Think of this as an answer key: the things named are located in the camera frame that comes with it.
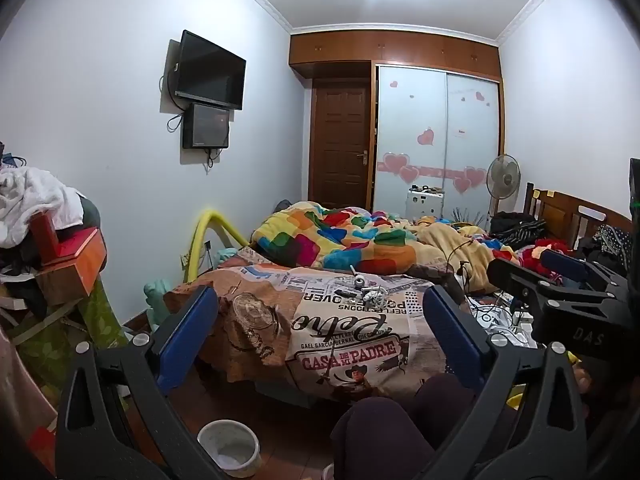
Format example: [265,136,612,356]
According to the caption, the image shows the black wall television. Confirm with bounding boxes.
[172,30,247,111]

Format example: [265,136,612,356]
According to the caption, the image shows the wardrobe with heart stickers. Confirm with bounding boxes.
[377,79,493,196]

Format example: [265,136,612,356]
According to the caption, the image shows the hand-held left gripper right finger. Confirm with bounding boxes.
[422,284,588,480]

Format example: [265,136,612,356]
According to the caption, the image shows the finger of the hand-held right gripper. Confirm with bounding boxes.
[541,249,628,291]
[486,256,621,311]

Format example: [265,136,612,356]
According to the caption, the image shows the small white cabinet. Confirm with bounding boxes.
[406,187,445,221]

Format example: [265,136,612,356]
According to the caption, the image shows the dark grey garment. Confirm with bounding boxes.
[80,195,102,231]

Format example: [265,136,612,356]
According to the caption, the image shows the teal plastic object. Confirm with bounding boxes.
[144,280,173,323]

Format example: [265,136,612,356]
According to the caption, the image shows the pink curtain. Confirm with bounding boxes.
[0,327,58,461]

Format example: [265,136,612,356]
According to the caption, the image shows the bundle of black sticks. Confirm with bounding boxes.
[450,207,486,228]

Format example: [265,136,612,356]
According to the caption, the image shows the person's leg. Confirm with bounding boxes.
[330,396,441,480]
[407,374,483,443]

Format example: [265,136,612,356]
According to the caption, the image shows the yellow foam tube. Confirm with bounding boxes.
[182,208,249,286]

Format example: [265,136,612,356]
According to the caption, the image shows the standing electric fan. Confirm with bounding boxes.
[487,154,522,221]

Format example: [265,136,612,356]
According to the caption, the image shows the dark clothes pile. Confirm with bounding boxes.
[0,245,46,321]

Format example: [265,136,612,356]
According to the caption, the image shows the white towel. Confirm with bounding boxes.
[0,165,86,248]

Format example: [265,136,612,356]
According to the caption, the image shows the wooden bed headboard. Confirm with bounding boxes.
[524,182,633,251]

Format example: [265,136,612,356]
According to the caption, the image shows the small black wall monitor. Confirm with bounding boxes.
[182,103,235,150]

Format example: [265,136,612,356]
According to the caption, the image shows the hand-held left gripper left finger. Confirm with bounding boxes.
[55,285,236,480]

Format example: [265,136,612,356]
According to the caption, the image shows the person's left leg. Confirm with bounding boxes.
[330,396,441,480]

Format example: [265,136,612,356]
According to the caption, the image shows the black cable with clip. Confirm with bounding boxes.
[446,240,476,291]

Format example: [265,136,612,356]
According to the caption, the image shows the white plastic bucket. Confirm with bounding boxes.
[197,420,262,478]

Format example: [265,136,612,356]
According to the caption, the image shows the black striped clothes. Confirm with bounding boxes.
[490,212,538,251]

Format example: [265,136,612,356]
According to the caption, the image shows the red plush toy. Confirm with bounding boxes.
[520,239,571,273]

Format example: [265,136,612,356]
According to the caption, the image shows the colourful patchwork fleece blanket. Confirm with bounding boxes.
[250,201,521,291]

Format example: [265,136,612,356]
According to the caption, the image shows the dark red box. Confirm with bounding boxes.
[30,210,61,265]

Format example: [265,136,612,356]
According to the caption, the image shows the newspaper print blanket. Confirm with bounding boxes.
[165,257,481,403]

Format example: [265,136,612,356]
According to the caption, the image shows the person's right leg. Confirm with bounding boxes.
[407,374,483,443]

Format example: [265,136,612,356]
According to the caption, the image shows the dark patterned cloth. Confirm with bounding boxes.
[580,225,633,263]

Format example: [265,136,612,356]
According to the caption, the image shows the orange wooden box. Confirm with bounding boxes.
[37,232,108,297]

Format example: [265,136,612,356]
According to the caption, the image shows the brown wooden door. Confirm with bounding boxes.
[310,85,372,208]

